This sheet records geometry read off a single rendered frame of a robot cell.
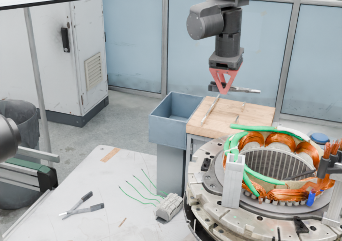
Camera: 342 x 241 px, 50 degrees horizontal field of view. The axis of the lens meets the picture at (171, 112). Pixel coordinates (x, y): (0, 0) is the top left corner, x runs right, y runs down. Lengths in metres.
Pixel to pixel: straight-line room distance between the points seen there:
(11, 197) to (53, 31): 1.24
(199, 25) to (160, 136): 0.34
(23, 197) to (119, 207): 1.30
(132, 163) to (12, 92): 2.21
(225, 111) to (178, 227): 0.34
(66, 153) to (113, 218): 1.76
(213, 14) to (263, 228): 0.43
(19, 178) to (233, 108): 0.79
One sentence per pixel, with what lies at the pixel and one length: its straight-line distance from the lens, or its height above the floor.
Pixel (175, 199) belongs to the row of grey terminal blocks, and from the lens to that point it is 1.06.
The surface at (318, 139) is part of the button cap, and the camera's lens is 0.98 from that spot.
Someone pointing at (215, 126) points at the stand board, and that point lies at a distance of 0.91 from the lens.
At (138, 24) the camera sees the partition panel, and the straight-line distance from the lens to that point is 3.18.
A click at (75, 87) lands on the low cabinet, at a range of 2.94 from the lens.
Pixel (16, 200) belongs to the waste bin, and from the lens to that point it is 2.34.
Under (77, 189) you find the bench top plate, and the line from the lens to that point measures 1.18.
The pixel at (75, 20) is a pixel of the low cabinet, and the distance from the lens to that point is 2.80.
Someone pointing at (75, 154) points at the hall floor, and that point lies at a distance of 2.77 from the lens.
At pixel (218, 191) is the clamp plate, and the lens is 0.65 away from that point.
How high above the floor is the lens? 1.51
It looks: 27 degrees down
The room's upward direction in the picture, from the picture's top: 1 degrees clockwise
